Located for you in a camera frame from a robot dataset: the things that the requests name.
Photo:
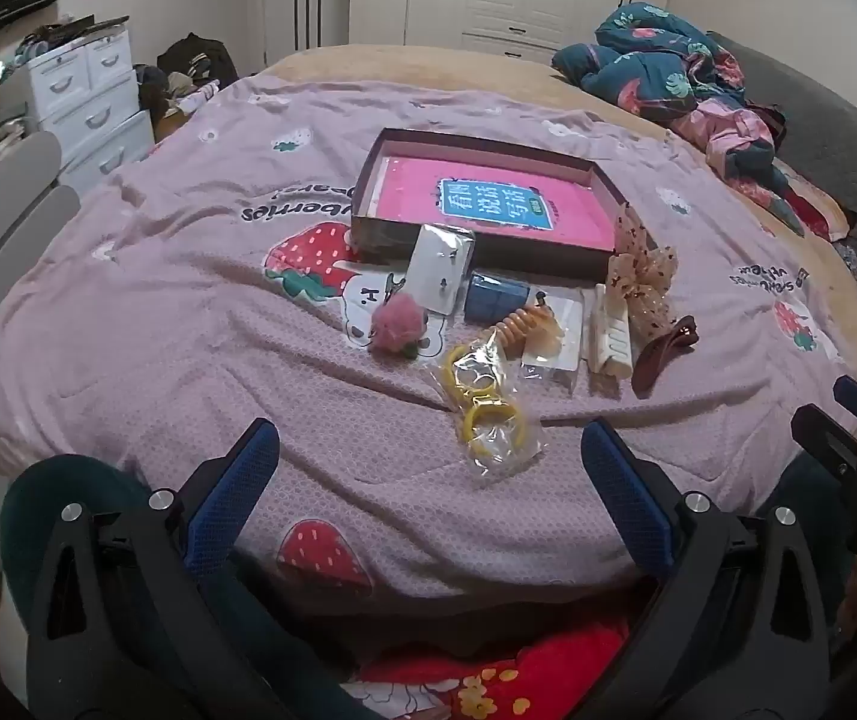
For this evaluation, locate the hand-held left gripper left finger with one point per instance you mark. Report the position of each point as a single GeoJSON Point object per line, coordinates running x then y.
{"type": "Point", "coordinates": [237, 491]}

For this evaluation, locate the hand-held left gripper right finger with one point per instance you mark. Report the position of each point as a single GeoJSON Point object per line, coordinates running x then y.
{"type": "Point", "coordinates": [623, 495]}

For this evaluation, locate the maroon hair clip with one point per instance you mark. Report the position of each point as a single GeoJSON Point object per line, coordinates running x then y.
{"type": "Point", "coordinates": [661, 356]}

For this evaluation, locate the cream claw clip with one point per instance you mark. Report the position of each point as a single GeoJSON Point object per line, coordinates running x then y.
{"type": "Point", "coordinates": [612, 337]}

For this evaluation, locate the clear packet with amber clip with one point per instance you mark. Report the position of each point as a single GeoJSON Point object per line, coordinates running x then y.
{"type": "Point", "coordinates": [552, 341]}

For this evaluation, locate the polka dot hair bow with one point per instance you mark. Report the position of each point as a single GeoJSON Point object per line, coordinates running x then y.
{"type": "Point", "coordinates": [638, 270]}

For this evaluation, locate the blue accessory packet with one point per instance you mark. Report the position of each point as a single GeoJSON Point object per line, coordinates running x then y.
{"type": "Point", "coordinates": [496, 296]}

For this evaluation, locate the shallow cardboard box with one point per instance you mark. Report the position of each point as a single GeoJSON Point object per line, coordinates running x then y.
{"type": "Point", "coordinates": [541, 259]}

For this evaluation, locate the white packet with clip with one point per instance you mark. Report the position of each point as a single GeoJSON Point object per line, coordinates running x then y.
{"type": "Point", "coordinates": [436, 270]}

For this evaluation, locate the pink strawberry print blanket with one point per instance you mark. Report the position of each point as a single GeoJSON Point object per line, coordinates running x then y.
{"type": "Point", "coordinates": [211, 390]}

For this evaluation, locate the red patterned cloth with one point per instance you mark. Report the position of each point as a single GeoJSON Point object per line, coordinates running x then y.
{"type": "Point", "coordinates": [818, 210]}

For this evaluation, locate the red floral cloth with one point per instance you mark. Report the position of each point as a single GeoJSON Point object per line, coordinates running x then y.
{"type": "Point", "coordinates": [488, 667]}

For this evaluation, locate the grey padded headboard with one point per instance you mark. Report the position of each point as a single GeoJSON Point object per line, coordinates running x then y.
{"type": "Point", "coordinates": [833, 135]}

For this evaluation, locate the dark striped cloth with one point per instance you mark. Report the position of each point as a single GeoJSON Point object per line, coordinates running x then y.
{"type": "Point", "coordinates": [764, 120]}

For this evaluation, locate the pink book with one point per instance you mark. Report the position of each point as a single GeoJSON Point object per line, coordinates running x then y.
{"type": "Point", "coordinates": [413, 195]}

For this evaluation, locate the grey chair backrest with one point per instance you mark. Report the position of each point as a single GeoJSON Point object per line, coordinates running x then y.
{"type": "Point", "coordinates": [16, 187]}

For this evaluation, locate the teal floral duvet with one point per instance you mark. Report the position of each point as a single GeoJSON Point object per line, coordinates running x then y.
{"type": "Point", "coordinates": [646, 67]}

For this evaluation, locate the white drawer cabinet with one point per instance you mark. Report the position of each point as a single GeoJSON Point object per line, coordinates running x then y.
{"type": "Point", "coordinates": [91, 120]}

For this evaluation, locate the pile of clothes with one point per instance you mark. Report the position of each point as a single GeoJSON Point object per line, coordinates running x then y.
{"type": "Point", "coordinates": [173, 94]}

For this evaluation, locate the black bag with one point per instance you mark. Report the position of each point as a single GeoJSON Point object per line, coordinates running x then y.
{"type": "Point", "coordinates": [196, 60]}

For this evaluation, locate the beige bed sheet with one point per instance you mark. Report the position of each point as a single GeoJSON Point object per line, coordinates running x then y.
{"type": "Point", "coordinates": [473, 75]}

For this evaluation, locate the white door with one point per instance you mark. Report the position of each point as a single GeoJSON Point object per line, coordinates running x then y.
{"type": "Point", "coordinates": [286, 15]}

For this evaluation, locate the white wardrobe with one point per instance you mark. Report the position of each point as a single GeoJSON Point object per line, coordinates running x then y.
{"type": "Point", "coordinates": [511, 0]}

